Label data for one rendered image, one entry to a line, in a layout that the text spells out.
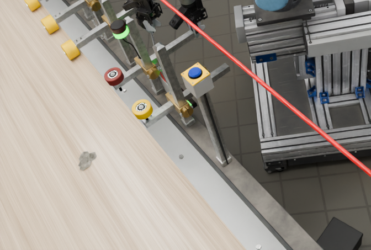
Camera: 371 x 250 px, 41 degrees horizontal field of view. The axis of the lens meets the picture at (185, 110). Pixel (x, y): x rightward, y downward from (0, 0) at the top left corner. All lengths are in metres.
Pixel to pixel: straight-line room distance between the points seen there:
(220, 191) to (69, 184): 0.59
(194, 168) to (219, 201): 0.20
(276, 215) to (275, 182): 0.88
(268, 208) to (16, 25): 1.58
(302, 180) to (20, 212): 1.46
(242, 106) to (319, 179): 0.67
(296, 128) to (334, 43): 0.76
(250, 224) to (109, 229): 0.54
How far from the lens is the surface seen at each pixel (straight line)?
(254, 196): 1.86
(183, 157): 2.11
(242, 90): 3.08
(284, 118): 2.65
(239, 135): 2.88
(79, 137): 1.98
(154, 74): 2.14
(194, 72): 1.54
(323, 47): 1.97
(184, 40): 2.22
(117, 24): 1.96
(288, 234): 1.79
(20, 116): 2.20
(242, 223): 1.91
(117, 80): 2.10
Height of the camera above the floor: 2.33
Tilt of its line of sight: 50 degrees down
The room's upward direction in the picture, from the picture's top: 21 degrees counter-clockwise
